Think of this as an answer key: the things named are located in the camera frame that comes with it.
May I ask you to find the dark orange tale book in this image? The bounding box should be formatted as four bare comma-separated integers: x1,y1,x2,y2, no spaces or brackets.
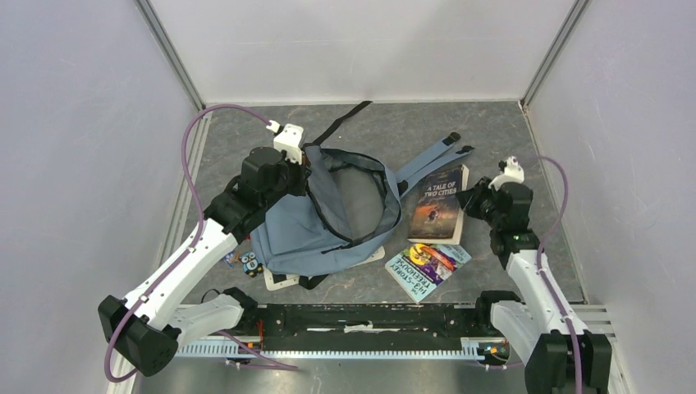
408,164,469,245

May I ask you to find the blue grey backpack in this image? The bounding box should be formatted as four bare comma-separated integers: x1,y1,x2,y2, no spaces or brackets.
250,101,473,290

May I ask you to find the light blue treehouse book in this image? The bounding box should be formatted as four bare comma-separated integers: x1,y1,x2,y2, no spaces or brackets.
385,243,471,303

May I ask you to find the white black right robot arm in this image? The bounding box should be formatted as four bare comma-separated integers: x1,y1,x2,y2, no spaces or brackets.
457,177,612,393

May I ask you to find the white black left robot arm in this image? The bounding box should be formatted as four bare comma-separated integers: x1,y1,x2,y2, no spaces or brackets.
98,147,309,383

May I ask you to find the blue owl toy figure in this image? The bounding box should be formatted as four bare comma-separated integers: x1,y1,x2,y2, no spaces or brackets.
239,251,264,277

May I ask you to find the black white chessboard mat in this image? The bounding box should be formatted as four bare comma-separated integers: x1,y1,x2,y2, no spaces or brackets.
263,246,385,291

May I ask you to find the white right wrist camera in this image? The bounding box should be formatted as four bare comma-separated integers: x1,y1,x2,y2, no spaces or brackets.
488,156,524,190

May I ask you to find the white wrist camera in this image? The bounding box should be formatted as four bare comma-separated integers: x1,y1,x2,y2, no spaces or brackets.
266,121,305,164
488,156,524,190

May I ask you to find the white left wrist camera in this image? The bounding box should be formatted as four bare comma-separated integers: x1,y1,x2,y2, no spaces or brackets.
266,121,305,164

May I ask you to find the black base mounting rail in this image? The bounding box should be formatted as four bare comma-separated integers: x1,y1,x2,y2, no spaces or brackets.
227,303,509,351

